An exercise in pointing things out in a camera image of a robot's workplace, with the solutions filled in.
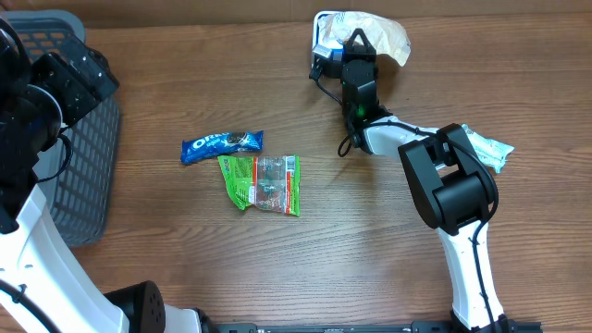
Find beige nut snack pouch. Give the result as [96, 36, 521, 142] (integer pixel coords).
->
[329, 11, 411, 67]

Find green clear snack packet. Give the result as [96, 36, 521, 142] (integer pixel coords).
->
[217, 155, 301, 216]

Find blue Oreo cookie packet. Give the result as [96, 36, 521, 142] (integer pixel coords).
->
[180, 130, 264, 164]

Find mint green wipes packet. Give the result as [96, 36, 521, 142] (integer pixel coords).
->
[462, 124, 514, 174]

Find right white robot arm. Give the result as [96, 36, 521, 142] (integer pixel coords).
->
[340, 29, 513, 332]

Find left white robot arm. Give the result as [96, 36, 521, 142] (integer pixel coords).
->
[1, 21, 206, 333]

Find white barcode scanner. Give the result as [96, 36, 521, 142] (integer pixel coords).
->
[311, 10, 344, 65]

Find grey plastic mesh basket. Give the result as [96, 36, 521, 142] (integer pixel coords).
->
[1, 10, 121, 246]

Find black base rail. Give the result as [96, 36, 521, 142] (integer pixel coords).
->
[202, 318, 543, 333]

